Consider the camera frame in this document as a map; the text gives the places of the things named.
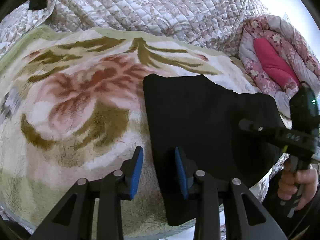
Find black pants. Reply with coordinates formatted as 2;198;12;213
143;74;284;226

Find person's right hand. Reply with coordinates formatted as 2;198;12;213
278;159;318;211

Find magenta pink pillow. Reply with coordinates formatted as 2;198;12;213
253;37;300;89

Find pink floral rolled comforter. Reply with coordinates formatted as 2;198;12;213
239;15;319;118

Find floral fleece blanket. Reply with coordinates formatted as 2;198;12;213
0;24;293;239

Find quilted beige bedspread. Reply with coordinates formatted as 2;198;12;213
1;0;267;56

